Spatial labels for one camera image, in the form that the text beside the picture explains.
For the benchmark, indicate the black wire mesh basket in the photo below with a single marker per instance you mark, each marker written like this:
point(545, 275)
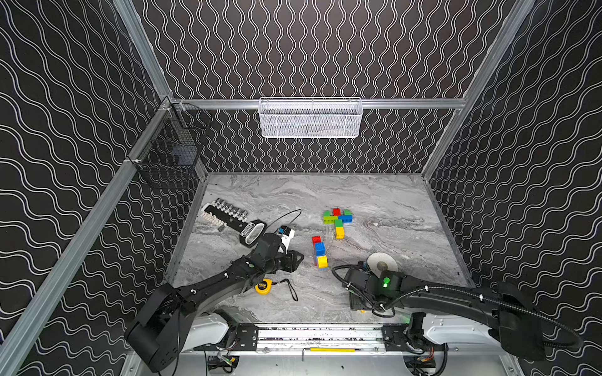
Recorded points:
point(171, 160)

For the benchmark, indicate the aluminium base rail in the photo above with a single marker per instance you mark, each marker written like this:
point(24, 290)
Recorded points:
point(459, 334)

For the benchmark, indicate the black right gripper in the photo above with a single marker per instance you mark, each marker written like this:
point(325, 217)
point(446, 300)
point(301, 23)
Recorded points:
point(354, 306)

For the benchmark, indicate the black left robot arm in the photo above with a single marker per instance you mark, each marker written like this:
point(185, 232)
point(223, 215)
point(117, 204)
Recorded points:
point(159, 331)

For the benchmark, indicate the yellow square lego brick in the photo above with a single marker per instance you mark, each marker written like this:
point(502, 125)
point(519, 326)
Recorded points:
point(339, 233)

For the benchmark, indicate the white wire mesh basket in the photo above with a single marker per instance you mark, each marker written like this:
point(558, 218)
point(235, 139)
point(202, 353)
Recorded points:
point(310, 118)

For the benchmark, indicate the yellow tape measure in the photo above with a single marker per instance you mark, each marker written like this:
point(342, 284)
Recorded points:
point(264, 287)

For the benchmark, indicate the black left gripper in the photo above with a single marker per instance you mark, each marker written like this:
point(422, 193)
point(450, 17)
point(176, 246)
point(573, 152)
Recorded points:
point(289, 258)

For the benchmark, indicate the yellow small lego brick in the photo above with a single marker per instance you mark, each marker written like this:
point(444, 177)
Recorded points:
point(322, 262)

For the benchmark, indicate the white tape roll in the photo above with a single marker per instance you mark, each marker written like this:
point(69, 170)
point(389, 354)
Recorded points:
point(380, 262)

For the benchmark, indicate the black socket set holder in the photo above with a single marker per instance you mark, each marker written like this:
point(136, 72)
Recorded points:
point(223, 214)

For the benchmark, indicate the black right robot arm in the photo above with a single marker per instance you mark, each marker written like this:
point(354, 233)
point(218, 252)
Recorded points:
point(509, 317)

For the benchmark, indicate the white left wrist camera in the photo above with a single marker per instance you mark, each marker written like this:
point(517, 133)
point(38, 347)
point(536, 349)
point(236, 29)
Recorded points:
point(286, 234)

